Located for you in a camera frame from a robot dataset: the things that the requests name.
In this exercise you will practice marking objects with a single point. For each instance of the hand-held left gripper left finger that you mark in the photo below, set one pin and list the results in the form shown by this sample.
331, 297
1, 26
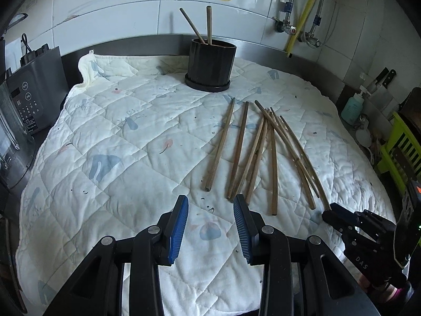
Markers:
179, 227

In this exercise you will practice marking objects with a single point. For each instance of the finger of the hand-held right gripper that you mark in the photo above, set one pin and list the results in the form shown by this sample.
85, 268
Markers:
375, 225
338, 217

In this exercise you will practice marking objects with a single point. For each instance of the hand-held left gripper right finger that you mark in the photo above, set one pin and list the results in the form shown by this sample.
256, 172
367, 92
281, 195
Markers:
241, 227

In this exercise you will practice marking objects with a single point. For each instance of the curved wooden chopstick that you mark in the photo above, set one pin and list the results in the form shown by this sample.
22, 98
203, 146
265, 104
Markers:
314, 187
324, 197
308, 197

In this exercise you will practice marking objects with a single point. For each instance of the black ribbed chopstick holder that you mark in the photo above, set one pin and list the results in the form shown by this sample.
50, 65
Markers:
210, 65

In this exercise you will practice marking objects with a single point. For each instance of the white quilted printed mat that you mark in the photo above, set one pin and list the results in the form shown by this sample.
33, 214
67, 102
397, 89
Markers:
131, 171

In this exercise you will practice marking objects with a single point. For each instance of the green plastic dish rack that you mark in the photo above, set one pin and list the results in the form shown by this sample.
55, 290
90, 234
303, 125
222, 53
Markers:
399, 148

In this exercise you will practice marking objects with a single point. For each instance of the white round object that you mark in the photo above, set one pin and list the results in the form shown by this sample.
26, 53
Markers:
363, 137

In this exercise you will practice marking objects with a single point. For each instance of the teal soap pump bottle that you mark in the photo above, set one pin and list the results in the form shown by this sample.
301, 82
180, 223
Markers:
352, 108

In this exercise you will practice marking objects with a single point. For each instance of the brown cutting board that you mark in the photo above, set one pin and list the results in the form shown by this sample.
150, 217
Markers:
411, 105

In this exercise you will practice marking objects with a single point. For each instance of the metal water valve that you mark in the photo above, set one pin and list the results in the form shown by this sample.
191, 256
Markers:
311, 39
286, 26

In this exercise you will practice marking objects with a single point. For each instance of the black blender base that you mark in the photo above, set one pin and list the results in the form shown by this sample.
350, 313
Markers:
29, 98

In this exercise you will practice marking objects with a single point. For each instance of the yellow pipe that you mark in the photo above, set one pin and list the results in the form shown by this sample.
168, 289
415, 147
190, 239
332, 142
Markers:
307, 10

